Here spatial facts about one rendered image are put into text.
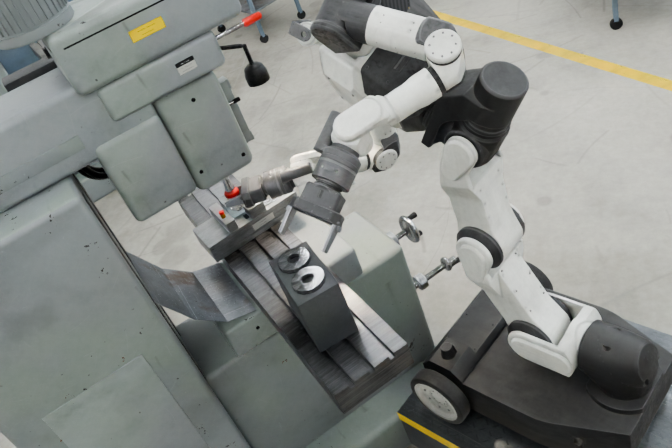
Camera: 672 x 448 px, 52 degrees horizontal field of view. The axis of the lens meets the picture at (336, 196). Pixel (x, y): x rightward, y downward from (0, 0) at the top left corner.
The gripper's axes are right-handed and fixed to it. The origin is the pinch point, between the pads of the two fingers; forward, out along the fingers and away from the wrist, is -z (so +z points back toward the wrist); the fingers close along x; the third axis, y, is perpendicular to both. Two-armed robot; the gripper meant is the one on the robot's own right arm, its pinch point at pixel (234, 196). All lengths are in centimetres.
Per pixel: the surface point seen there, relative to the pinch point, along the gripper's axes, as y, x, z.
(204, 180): -16.2, 12.1, -2.2
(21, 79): -53, -12, -43
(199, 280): 27.0, 0.3, -24.4
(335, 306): 10, 49, 24
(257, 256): 22.3, 3.7, -1.6
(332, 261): 30.7, 7.8, 21.1
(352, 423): 99, 19, 5
